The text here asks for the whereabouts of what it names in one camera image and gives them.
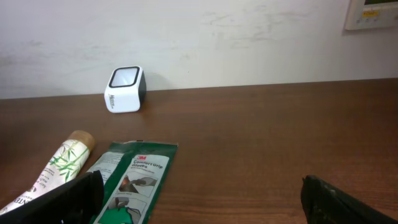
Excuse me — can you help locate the green glove package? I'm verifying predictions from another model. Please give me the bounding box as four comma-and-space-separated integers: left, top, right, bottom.
88, 141, 178, 224

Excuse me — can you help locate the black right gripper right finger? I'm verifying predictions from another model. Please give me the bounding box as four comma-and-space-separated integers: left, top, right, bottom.
300, 175, 397, 224

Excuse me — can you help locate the white barcode scanner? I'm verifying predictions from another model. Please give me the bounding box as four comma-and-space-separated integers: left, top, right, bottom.
104, 66, 147, 113

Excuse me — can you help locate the wall control panel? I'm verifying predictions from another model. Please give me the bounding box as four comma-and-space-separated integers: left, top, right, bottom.
345, 0, 397, 30

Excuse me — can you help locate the white tube with cork cap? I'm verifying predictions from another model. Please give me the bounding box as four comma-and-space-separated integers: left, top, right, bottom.
1, 130, 95, 215

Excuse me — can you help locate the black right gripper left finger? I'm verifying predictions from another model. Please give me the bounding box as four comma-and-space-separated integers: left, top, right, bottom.
1, 170, 104, 224

